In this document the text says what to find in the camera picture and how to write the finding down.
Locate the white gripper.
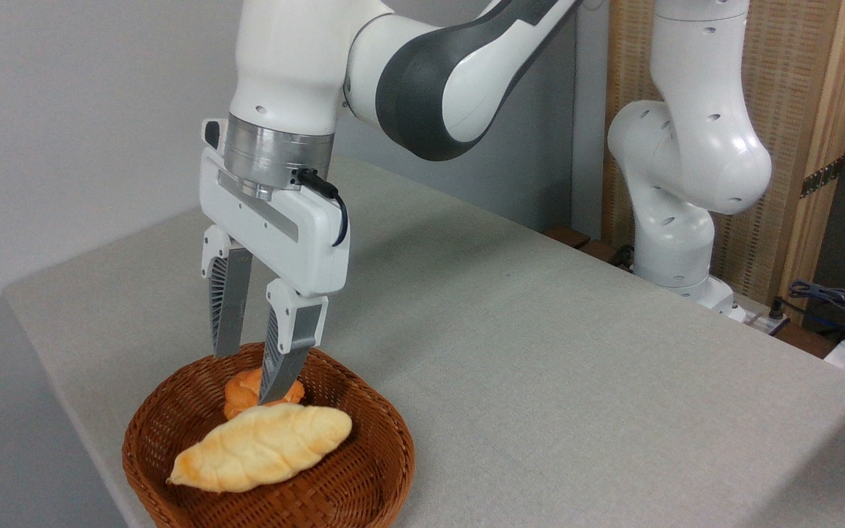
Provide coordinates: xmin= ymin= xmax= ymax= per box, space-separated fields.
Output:
xmin=199 ymin=119 xmax=352 ymax=406

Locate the long braided bread loaf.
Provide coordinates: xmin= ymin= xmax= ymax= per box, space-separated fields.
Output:
xmin=166 ymin=403 xmax=354 ymax=494

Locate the round orange bread roll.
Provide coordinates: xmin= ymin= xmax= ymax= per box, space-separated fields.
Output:
xmin=224 ymin=367 xmax=305 ymax=421

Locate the brown woven wicker basket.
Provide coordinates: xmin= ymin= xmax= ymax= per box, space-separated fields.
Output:
xmin=122 ymin=342 xmax=416 ymax=528

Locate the metal screen hinge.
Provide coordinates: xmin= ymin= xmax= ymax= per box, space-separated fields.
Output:
xmin=800 ymin=157 xmax=845 ymax=199

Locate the wooden woven screen panel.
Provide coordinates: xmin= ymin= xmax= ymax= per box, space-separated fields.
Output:
xmin=601 ymin=0 xmax=845 ymax=318

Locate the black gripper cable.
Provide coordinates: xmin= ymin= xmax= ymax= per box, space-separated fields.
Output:
xmin=296 ymin=169 xmax=351 ymax=249

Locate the blue-grey cable bundle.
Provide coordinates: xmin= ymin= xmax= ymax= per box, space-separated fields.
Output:
xmin=778 ymin=280 xmax=845 ymax=345

